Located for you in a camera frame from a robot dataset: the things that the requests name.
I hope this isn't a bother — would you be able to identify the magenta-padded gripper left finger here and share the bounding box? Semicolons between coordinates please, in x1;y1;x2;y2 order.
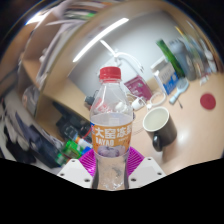
57;146;98;190

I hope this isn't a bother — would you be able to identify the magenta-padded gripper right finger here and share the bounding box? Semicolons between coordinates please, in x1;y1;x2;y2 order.
126;146;167;189

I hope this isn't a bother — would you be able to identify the clear red-capped drink bottle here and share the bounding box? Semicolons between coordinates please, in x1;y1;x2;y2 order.
89;66;135;191

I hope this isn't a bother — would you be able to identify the green plastic jar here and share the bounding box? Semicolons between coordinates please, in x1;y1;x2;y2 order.
63;139;83;160

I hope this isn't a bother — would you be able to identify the black mug white inside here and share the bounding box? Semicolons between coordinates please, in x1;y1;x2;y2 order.
142;106;178;153

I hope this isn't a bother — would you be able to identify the magenta drink carton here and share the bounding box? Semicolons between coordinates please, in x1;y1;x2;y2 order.
123;75;153;101

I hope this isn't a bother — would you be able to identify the light blue hair brush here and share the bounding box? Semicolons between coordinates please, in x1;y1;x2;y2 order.
168;78;190;105

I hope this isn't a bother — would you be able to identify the flat round red coaster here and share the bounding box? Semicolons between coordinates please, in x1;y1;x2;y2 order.
199;92;217;111

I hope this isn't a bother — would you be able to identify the blue and white box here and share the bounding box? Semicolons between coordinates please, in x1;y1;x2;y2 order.
150;56;179;96

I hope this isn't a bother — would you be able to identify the wooden shelf unit with books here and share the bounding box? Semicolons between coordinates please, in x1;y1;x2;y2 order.
0;0;188;134

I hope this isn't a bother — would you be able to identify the white LED desk lamp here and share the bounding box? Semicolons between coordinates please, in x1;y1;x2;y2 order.
72;17;145;73

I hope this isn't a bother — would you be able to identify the white looped cable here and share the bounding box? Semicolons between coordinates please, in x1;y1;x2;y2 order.
146;91;167;110

